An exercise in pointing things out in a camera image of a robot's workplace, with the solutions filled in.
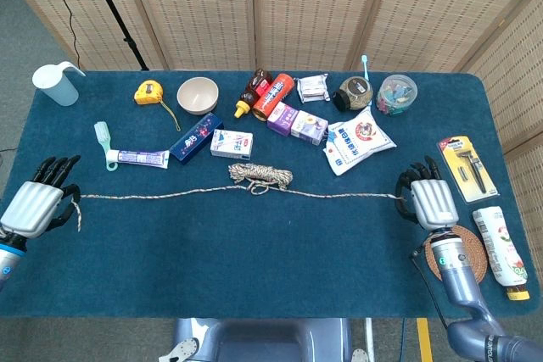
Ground white purple toothpaste tube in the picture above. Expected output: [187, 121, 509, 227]
[105, 148, 171, 170]

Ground white bottle yellow cap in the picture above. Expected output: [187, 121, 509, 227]
[472, 205, 531, 302]

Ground round woven coaster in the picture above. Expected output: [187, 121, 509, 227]
[423, 226, 489, 285]

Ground black stand pole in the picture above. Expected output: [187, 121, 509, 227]
[81, 0, 150, 71]

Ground brown honey bottle yellow cap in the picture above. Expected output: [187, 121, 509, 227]
[233, 68, 274, 119]

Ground pale lilac white carton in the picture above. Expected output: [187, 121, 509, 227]
[289, 109, 330, 147]

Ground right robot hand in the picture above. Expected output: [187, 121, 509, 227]
[395, 156, 459, 231]

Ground thin black hanging cable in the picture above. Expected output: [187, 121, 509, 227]
[42, 0, 81, 70]

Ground braided beige rope bundle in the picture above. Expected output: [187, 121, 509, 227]
[75, 161, 406, 232]

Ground clear tub of binder clips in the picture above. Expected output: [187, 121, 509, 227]
[376, 74, 419, 117]

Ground yellow razor blister pack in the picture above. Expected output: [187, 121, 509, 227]
[436, 135, 501, 204]

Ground grey-blue robot torso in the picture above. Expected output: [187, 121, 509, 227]
[159, 318, 370, 362]

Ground light blue plastic pitcher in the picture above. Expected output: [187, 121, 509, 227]
[31, 60, 87, 107]

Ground white sugar bag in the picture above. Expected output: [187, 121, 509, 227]
[322, 106, 398, 177]

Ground glass jar black lid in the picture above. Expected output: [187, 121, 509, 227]
[332, 75, 374, 112]

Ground dark blue long box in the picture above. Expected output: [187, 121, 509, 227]
[168, 112, 225, 166]

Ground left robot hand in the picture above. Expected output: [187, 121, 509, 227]
[0, 154, 82, 239]

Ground beige bowl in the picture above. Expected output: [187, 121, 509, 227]
[176, 76, 220, 116]

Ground white table leg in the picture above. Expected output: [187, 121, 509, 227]
[363, 318, 375, 362]

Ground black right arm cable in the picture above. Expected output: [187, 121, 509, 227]
[410, 247, 451, 331]

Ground mint green brush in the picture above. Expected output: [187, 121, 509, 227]
[93, 120, 118, 172]

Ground orange can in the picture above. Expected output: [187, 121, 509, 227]
[251, 72, 295, 121]

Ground blue carpet table cover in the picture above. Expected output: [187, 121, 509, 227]
[0, 70, 543, 320]

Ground bamboo folding screen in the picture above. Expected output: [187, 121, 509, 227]
[0, 0, 543, 261]

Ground white wrapped packet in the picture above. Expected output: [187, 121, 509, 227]
[295, 74, 332, 104]

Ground purple carton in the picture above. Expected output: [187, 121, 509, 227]
[266, 101, 300, 136]

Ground white blue milk carton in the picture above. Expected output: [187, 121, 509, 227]
[210, 128, 255, 159]

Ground yellow tape measure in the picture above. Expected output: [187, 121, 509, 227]
[133, 80, 182, 132]

